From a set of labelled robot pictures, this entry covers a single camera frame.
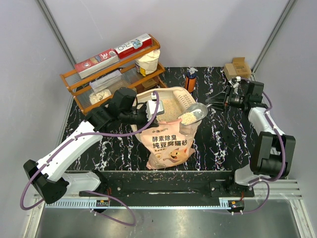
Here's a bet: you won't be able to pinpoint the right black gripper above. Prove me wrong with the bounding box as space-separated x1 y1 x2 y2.
206 85 249 113

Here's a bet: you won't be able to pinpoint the metal litter scoop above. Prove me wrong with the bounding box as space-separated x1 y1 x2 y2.
178 103 211 125

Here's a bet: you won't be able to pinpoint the pink cat litter bag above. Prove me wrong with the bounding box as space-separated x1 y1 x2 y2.
135 119 200 170

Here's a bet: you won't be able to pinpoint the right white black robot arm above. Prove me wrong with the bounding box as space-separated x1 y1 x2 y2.
206 76 296 196

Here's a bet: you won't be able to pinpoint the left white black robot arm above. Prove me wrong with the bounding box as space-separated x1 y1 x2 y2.
20 87 159 210

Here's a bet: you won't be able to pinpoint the beige plastic litter box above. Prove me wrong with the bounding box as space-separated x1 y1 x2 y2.
130 86 203 132

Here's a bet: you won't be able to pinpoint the brown cardboard box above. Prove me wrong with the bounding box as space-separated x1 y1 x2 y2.
224 57 252 80

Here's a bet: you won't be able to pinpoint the brown box under shelf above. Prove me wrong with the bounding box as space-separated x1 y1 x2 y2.
141 78 158 91

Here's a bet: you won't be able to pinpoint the clear plastic box on shelf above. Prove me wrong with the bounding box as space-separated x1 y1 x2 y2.
89 70 122 93

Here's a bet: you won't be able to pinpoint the red white box right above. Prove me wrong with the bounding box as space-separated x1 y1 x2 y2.
114 34 153 59

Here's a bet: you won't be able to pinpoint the red white box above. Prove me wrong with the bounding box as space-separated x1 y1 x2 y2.
114 34 153 59
75 48 119 79

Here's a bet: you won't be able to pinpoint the red white box left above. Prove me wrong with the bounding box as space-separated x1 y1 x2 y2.
75 48 119 79

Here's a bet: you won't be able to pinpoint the orange pump bottle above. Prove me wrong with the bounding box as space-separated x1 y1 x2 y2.
185 67 198 93

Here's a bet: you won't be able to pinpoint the orange wooden shelf rack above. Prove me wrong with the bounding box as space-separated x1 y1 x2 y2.
59 34 169 117

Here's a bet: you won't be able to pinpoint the white paper bag upper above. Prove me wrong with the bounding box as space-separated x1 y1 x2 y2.
135 49 160 76

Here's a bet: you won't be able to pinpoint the white paper bag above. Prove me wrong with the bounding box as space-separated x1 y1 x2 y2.
89 89 111 105
135 49 160 76

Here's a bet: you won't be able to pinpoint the white paper bag lower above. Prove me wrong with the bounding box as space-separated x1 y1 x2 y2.
89 89 111 105

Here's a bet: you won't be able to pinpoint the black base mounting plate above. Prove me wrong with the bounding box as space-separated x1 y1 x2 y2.
93 171 255 207

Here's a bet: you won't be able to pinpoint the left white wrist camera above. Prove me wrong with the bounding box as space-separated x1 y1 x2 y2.
146 95 164 121

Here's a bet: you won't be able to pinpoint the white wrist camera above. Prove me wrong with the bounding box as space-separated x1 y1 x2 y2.
228 76 241 94
146 95 164 121

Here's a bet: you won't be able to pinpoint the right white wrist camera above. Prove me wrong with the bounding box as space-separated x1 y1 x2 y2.
228 76 241 94

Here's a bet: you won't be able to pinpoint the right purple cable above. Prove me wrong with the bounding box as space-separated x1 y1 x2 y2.
205 77 286 215

